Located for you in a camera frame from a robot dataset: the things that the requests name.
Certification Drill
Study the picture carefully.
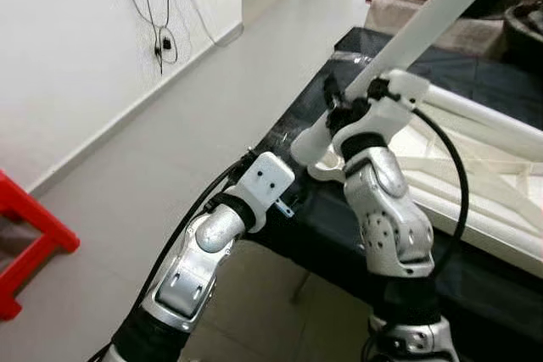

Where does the clear tape piece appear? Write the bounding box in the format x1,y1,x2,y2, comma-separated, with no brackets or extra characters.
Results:
327,50,374,66

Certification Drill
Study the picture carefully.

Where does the beige cloth covered bench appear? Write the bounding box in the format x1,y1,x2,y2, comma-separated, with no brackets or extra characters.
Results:
365,0,510,58

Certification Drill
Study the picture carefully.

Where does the black tablecloth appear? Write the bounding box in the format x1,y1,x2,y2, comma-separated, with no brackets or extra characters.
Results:
242,27,543,362

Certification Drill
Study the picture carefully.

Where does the red plastic stool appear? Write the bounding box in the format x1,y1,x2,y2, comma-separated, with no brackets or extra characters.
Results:
0,169,81,320

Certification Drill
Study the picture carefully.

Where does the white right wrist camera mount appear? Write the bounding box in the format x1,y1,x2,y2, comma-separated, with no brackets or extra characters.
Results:
327,70,431,159

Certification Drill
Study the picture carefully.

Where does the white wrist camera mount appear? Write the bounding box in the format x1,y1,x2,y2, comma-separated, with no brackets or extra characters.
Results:
236,152,296,231
327,70,431,159

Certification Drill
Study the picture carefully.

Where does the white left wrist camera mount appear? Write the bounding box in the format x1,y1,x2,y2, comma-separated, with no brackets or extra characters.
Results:
236,152,296,231

